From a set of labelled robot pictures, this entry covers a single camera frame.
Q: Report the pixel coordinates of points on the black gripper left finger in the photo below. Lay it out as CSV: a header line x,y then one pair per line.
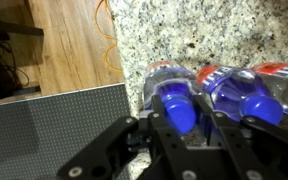
x,y
117,143

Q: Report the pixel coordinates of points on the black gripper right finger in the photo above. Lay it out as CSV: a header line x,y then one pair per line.
x,y
267,143

